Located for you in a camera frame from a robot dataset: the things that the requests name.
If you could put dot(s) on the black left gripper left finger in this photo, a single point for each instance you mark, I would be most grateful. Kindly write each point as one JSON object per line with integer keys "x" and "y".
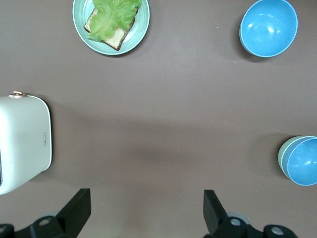
{"x": 62, "y": 223}

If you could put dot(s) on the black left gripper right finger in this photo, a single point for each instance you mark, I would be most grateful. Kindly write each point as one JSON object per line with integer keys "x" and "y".
{"x": 218, "y": 223}

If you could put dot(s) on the green bowl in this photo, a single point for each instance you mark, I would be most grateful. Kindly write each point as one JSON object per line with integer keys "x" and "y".
{"x": 282, "y": 156}

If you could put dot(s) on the blue bowl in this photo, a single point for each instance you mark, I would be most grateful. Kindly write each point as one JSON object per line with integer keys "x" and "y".
{"x": 268, "y": 27}
{"x": 304, "y": 163}

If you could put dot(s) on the cream white toaster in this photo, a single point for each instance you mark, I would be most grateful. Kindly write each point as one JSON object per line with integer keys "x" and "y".
{"x": 24, "y": 138}

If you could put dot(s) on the light bread slice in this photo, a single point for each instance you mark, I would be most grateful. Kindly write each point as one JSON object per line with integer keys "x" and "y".
{"x": 117, "y": 38}

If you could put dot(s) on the green lettuce leaf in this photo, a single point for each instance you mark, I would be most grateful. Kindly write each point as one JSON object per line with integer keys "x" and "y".
{"x": 109, "y": 19}

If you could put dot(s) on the green plate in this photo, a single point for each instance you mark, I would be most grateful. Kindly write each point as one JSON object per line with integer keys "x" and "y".
{"x": 142, "y": 24}

